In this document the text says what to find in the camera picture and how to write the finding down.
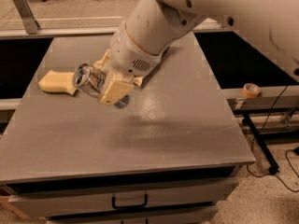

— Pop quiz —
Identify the black metal stand leg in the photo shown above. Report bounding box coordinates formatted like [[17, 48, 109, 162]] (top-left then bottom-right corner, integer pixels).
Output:
[[243, 113, 279, 175]]

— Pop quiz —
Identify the grey upper drawer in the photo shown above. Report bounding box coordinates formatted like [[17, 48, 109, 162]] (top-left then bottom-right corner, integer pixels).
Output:
[[8, 177, 238, 217]]

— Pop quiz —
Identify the grey drawer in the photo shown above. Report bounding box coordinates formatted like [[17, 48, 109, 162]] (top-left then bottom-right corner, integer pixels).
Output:
[[47, 205, 218, 224], [8, 177, 238, 217]]

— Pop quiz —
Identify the black floor cable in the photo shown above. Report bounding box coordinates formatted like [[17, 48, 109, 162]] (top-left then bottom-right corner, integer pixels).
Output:
[[246, 85, 299, 193]]

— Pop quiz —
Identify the left metal bracket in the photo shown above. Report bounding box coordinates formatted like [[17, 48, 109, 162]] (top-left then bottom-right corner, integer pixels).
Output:
[[12, 0, 39, 35]]

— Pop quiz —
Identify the silver redbull can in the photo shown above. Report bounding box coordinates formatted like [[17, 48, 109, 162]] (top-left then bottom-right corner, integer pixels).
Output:
[[72, 63, 107, 98]]

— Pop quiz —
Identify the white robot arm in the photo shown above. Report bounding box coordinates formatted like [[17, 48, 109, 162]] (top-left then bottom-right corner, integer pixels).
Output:
[[95, 0, 299, 105]]

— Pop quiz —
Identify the grey lower drawer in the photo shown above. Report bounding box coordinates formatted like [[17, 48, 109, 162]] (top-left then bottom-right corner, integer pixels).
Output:
[[47, 205, 218, 224]]

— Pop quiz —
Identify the yellow sponge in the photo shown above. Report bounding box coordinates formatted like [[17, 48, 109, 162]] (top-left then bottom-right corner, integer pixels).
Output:
[[38, 70, 77, 95]]

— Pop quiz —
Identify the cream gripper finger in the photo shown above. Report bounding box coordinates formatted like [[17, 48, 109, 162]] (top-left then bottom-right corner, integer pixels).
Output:
[[98, 72, 134, 105], [93, 49, 111, 73]]

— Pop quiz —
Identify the orange tape roll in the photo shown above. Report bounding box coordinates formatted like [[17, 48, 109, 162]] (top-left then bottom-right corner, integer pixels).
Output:
[[242, 83, 261, 98]]

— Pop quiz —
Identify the brown chip bag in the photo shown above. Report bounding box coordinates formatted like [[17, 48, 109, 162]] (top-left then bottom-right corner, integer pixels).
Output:
[[118, 45, 171, 109]]

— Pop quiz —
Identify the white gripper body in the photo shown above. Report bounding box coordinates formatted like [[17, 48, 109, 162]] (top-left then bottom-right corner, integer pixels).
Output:
[[109, 21, 162, 77]]

